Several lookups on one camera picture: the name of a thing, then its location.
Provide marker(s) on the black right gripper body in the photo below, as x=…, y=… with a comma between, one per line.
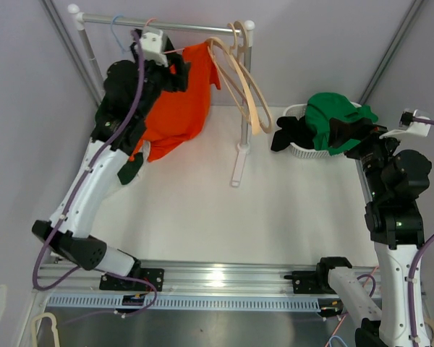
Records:
x=373, y=154

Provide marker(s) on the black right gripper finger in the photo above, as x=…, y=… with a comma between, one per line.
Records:
x=342, y=132
x=367, y=128

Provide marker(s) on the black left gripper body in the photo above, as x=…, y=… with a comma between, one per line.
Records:
x=158, y=79

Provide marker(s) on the black t shirt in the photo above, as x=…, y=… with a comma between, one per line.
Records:
x=292, y=130

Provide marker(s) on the orange t shirt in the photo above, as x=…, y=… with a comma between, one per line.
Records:
x=178, y=117

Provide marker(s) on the beige plastic hanger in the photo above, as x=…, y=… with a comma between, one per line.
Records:
x=247, y=87
x=227, y=77

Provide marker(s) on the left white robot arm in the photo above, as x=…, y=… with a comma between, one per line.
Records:
x=67, y=231

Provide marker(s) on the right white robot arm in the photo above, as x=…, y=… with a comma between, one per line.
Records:
x=396, y=230

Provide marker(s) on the dark green t shirt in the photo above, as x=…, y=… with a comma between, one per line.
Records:
x=130, y=169

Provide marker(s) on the blue hanger on floor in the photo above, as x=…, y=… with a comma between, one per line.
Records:
x=334, y=341

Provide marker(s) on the white plastic basket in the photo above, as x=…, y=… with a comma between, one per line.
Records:
x=311, y=152

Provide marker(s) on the silver clothes rack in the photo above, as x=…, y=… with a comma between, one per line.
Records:
x=80, y=19

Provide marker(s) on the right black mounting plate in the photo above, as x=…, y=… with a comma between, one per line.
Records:
x=309, y=282

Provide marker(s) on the black mounting plate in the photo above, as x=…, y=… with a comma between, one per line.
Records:
x=309, y=282
x=144, y=279

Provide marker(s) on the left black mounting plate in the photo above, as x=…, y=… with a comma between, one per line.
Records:
x=144, y=279

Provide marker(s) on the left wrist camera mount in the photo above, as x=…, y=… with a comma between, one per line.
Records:
x=153, y=43

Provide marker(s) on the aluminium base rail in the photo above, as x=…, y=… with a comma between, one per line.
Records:
x=180, y=278

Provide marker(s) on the white slotted cable duct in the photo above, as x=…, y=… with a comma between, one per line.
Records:
x=219, y=303

